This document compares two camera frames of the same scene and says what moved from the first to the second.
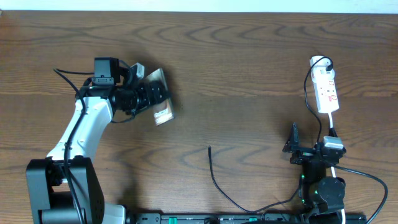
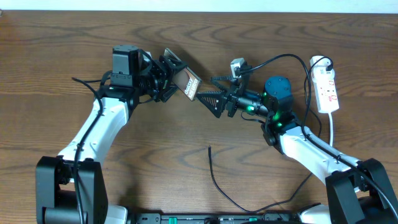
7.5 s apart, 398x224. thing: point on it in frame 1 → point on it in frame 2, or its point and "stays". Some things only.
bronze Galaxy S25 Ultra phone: [163, 112] → [188, 82]
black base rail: [244, 218] stays
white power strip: [323, 74] stays
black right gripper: [292, 145] → [222, 98]
